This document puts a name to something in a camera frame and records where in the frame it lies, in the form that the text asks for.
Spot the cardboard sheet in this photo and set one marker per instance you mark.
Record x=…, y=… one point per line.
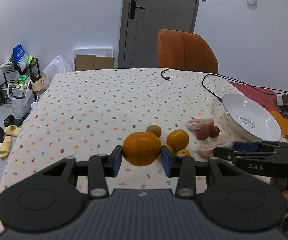
x=93, y=62

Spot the medium orange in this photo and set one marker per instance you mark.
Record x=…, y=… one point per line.
x=178, y=140

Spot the white board against wall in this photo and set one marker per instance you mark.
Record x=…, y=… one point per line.
x=105, y=52

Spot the green-brown round fruit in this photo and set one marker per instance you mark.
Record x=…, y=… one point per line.
x=154, y=129

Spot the blue plastic bag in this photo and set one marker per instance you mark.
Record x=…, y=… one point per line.
x=20, y=57

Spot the small tangerine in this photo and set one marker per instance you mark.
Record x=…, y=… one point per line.
x=183, y=152

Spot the large orange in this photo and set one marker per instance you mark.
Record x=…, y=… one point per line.
x=141, y=148

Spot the yellow slipper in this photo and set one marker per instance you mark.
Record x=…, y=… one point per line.
x=12, y=130
x=5, y=146

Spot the black cable long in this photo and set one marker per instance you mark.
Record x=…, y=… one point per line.
x=257, y=88

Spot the black usb cable short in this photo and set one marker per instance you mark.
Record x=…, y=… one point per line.
x=163, y=74

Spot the white shopping bag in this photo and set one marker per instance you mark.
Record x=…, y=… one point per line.
x=21, y=106

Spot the red orange cartoon mat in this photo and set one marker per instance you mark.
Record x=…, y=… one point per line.
x=268, y=102

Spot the black shoe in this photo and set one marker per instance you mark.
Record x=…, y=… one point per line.
x=11, y=120

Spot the peeled pomelo piece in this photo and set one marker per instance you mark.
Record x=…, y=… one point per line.
x=196, y=124
x=206, y=151

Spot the dark red fruit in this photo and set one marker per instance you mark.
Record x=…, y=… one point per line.
x=203, y=133
x=214, y=131

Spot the clear plastic bag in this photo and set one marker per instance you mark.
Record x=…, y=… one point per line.
x=58, y=65

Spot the yellow slipper near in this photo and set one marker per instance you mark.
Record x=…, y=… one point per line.
x=5, y=146

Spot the orange leather chair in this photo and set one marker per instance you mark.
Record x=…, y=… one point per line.
x=185, y=51

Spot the yellow slipper far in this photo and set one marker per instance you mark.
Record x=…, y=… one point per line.
x=12, y=130

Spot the white plate blue rim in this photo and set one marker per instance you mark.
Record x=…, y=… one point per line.
x=250, y=119

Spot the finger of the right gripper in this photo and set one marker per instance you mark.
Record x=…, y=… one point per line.
x=227, y=153
x=263, y=146

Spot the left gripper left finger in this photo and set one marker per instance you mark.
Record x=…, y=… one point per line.
x=58, y=194

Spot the white wall switch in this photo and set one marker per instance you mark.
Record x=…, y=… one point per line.
x=251, y=2

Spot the black metal shelf rack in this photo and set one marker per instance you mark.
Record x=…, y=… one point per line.
x=11, y=74

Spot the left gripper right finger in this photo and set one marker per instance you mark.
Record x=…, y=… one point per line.
x=226, y=195

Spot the grey door with handle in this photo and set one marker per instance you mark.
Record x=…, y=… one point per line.
x=141, y=21

